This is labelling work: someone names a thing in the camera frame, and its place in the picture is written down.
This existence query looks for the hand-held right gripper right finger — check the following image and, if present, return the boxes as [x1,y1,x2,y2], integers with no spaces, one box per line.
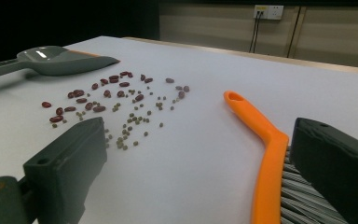
[290,117,358,224]

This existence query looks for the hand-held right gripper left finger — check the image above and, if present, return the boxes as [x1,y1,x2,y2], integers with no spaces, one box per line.
[22,117,108,224]

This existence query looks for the small red debris pieces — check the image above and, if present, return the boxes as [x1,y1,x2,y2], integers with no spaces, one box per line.
[51,89,181,151]

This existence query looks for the orange brush with grey bristles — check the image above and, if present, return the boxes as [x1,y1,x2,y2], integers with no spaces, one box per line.
[223,90,351,224]

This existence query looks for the scatter of red kidney beans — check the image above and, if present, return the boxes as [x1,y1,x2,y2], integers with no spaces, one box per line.
[41,70,191,123]

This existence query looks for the grey dustpan with orange lip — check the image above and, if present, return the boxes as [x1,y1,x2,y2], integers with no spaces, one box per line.
[0,45,121,82]

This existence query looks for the white table sheet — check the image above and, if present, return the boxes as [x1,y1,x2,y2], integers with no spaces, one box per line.
[0,35,358,224]

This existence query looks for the black wall cable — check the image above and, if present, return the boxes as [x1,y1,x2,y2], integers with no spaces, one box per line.
[249,11,259,53]
[253,11,263,54]

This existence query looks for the white wall socket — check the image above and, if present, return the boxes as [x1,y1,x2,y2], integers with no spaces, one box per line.
[253,4,284,21]

